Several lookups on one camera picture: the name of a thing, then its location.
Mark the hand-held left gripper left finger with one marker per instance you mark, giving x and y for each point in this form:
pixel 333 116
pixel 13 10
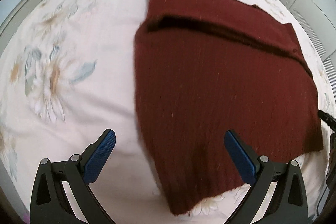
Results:
pixel 101 155

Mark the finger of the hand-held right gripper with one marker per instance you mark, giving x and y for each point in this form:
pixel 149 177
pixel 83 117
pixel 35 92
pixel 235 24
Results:
pixel 326 117

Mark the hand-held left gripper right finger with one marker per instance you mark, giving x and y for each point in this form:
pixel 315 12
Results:
pixel 240 157

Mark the dark red knitted sweater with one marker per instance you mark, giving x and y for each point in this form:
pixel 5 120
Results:
pixel 210 82

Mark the floral pink bed sheet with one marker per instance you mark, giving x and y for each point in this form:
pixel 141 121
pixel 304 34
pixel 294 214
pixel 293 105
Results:
pixel 86 56

